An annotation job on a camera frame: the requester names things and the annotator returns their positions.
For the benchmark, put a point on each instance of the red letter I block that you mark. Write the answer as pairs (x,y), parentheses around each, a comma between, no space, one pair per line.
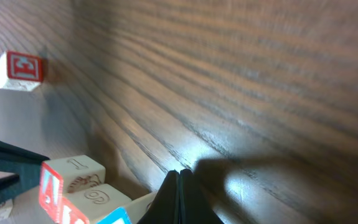
(91,205)

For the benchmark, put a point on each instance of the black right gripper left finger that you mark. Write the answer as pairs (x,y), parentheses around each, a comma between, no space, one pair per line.
(165,206)

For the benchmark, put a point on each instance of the blue number 2 block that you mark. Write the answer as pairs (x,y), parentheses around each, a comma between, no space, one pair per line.
(130,213)

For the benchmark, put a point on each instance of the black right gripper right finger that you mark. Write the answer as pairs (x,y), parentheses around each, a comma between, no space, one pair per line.
(194,207)

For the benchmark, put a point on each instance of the green letter B block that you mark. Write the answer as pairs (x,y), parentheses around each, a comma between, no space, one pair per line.
(20,72)

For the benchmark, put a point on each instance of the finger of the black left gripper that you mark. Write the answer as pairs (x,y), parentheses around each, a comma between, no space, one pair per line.
(25,168)

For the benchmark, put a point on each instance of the red letter A block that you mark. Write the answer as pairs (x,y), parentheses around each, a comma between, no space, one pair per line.
(59,177)

